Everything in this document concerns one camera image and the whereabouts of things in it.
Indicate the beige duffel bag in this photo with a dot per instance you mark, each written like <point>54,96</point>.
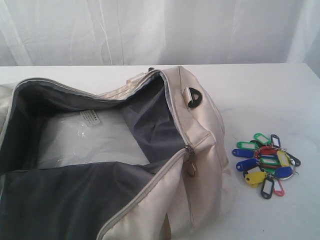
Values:
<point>155,168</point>

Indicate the white backdrop curtain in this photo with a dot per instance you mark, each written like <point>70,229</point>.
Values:
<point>158,32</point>

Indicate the bunch of colourful key tags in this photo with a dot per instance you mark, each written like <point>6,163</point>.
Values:
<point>265,163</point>

